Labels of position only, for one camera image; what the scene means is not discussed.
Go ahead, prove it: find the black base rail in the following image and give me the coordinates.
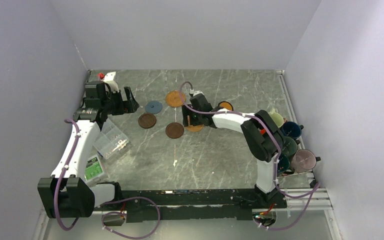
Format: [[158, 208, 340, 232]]
[[115, 188, 287, 223]]

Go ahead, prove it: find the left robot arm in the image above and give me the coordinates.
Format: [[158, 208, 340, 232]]
[[37, 80, 139, 219]]

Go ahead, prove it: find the green label plastic box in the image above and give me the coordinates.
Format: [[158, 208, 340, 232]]
[[84, 154, 107, 186]]

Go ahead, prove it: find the dark wooden coaster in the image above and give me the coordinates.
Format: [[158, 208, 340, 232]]
[[165, 122, 184, 139], [138, 113, 157, 129]]

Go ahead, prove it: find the woven orange coaster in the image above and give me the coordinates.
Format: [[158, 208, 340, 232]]
[[185, 116, 205, 132], [165, 90, 186, 108]]

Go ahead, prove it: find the cream green mug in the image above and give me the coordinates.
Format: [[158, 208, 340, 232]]
[[268, 108, 285, 128]]

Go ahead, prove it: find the blue round coaster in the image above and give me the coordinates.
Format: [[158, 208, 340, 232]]
[[145, 100, 163, 115]]

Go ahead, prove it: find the pink mauve mug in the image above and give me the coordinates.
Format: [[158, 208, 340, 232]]
[[290, 149, 321, 173]]

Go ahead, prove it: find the dark green mug upper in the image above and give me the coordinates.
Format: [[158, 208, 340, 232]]
[[281, 136, 301, 158]]

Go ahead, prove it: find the clear plastic screw box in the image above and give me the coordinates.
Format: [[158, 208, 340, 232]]
[[93, 119, 130, 160]]

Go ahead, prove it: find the orange black cup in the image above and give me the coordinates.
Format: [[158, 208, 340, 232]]
[[217, 101, 234, 111]]

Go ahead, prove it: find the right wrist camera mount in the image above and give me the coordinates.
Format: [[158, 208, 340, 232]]
[[189, 89, 203, 97]]

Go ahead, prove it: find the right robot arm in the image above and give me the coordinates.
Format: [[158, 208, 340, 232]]
[[182, 93, 285, 208]]

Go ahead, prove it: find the navy blue mug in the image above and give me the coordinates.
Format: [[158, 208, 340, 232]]
[[280, 121, 304, 140]]

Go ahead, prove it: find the dark teal mug lower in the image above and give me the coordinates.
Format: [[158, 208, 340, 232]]
[[277, 153, 295, 177]]

